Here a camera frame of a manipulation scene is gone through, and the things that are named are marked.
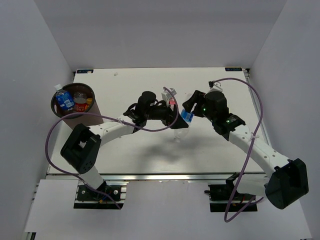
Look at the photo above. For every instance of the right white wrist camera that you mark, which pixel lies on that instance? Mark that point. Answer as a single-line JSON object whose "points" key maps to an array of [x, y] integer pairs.
{"points": [[215, 86]]}

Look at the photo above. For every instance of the tall red label bottle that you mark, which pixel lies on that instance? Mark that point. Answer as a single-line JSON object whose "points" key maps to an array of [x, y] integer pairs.
{"points": [[79, 99]]}

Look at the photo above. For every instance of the left blue table sticker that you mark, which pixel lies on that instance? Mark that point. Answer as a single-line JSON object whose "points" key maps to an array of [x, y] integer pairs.
{"points": [[84, 71]]}

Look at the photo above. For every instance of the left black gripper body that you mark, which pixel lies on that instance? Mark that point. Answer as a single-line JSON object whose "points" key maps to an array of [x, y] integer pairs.
{"points": [[160, 113]]}

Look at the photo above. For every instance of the brown round bin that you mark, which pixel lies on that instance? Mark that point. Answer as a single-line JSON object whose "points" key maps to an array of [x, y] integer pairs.
{"points": [[73, 118]]}

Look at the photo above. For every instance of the small red label bottle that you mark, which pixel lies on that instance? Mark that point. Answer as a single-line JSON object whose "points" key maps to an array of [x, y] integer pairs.
{"points": [[171, 103]]}

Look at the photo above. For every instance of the blue table sticker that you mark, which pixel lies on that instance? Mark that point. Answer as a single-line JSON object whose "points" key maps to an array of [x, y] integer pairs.
{"points": [[84, 71], [233, 69]]}

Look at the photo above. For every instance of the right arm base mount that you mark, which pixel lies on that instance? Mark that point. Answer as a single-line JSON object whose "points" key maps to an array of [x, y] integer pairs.
{"points": [[219, 195]]}

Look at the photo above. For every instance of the orange juice bottle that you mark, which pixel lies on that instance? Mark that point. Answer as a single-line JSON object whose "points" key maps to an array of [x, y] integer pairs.
{"points": [[88, 103]]}

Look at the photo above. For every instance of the crushed light blue label bottle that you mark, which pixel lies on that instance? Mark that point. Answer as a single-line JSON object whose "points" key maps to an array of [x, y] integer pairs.
{"points": [[180, 134]]}

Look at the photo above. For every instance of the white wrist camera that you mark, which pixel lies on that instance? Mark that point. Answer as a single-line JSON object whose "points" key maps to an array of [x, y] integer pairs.
{"points": [[215, 86], [166, 95]]}

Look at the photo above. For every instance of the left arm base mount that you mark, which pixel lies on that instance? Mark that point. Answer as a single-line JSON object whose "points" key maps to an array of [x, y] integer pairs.
{"points": [[111, 196]]}

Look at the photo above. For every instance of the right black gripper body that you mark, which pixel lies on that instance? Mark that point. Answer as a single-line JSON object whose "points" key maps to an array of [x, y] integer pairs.
{"points": [[204, 111]]}

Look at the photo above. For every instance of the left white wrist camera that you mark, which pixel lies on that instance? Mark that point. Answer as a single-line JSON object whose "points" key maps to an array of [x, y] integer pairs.
{"points": [[166, 95]]}

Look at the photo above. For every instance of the right blue table sticker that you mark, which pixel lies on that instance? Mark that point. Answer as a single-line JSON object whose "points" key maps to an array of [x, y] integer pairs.
{"points": [[233, 69]]}

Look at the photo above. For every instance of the dark blue label bottle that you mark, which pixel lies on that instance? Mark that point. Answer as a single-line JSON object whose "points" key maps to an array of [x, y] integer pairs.
{"points": [[64, 98]]}

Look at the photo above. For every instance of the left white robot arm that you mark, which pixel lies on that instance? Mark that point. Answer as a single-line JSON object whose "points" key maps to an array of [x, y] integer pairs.
{"points": [[82, 146]]}

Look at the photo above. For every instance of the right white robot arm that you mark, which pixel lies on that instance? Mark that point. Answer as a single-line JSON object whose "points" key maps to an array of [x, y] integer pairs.
{"points": [[285, 180]]}

